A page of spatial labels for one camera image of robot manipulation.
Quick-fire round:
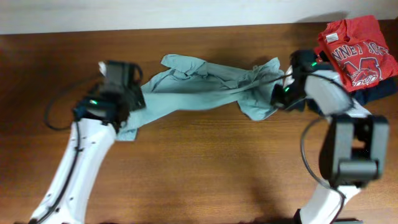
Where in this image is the red printed t-shirt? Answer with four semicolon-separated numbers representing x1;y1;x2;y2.
315;16;397;92

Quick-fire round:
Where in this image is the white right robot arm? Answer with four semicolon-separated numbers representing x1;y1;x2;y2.
271;50;390;224

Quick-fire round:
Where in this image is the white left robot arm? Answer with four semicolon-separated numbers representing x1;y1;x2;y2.
29;60;146;223

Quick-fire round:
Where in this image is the navy blue folded garment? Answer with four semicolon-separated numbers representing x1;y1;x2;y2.
306;77;398;116

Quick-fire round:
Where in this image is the light blue t-shirt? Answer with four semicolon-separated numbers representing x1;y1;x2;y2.
116;54;284;141

